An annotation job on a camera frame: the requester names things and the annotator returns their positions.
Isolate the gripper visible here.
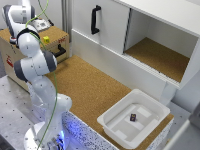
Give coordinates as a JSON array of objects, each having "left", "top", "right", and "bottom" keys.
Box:
[{"left": 33, "top": 18, "right": 52, "bottom": 32}]

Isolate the yellow block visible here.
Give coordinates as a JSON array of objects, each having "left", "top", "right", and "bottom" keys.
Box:
[{"left": 42, "top": 35, "right": 51, "bottom": 45}]

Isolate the white sliding door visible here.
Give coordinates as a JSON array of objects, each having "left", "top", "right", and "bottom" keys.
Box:
[{"left": 72, "top": 0, "right": 131, "bottom": 56}]

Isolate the white cabinet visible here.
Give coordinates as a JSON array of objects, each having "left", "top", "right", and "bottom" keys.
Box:
[{"left": 71, "top": 0, "right": 200, "bottom": 108}]

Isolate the purple block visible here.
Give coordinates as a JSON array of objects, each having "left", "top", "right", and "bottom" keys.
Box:
[{"left": 129, "top": 113, "right": 137, "bottom": 123}]

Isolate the white plastic box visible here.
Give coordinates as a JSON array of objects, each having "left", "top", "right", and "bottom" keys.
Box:
[{"left": 96, "top": 88, "right": 172, "bottom": 150}]

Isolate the black drawer handle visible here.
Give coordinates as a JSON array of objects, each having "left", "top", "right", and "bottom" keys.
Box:
[{"left": 52, "top": 43, "right": 67, "bottom": 59}]

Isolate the black door handle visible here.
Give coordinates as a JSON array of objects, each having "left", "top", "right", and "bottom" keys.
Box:
[{"left": 90, "top": 4, "right": 102, "bottom": 36}]

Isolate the green cable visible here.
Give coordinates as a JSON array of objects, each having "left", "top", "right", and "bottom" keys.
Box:
[{"left": 24, "top": 0, "right": 60, "bottom": 150}]

